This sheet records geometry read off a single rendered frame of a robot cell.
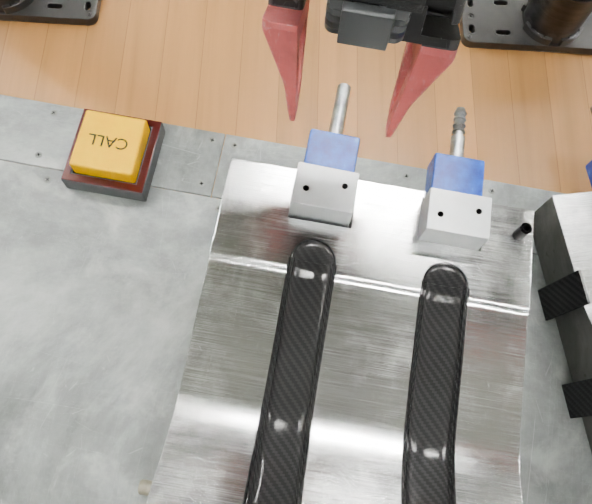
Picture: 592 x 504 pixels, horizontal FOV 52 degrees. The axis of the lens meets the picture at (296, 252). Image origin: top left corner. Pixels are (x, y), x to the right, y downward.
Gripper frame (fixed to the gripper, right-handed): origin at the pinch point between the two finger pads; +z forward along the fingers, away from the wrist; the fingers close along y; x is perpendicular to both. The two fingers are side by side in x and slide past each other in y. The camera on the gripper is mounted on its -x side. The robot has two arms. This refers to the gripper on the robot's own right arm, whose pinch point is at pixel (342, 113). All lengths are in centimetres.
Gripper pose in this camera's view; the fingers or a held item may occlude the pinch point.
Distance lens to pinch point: 40.3
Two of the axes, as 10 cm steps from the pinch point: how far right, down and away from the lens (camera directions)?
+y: 9.9, 1.7, -0.1
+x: 1.2, -6.5, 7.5
